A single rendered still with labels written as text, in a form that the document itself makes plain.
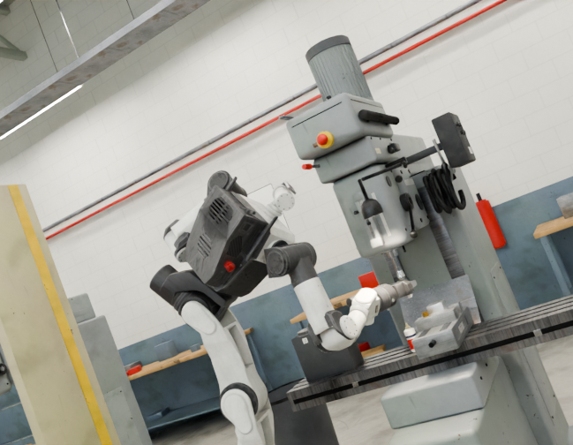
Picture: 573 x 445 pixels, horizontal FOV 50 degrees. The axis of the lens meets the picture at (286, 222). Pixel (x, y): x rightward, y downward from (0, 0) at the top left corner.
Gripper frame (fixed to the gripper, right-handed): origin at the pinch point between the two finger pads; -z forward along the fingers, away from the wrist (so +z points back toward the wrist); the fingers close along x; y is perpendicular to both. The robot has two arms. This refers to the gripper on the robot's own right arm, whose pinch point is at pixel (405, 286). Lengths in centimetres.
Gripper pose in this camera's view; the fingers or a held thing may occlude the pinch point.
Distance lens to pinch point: 240.6
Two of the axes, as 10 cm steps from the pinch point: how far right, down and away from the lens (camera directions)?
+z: -7.3, 2.4, -6.4
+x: -5.8, 2.8, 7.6
